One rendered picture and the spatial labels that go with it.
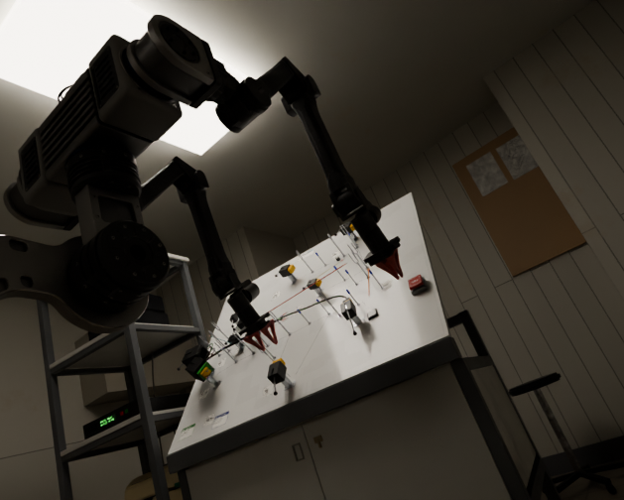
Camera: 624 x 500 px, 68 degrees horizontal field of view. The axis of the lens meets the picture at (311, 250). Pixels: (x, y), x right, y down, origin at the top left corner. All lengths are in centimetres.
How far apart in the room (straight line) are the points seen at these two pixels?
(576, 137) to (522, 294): 115
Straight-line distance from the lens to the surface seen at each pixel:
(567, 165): 338
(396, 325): 159
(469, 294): 382
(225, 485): 190
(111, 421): 226
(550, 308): 371
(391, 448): 156
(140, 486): 223
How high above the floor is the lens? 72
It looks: 22 degrees up
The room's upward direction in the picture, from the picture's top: 21 degrees counter-clockwise
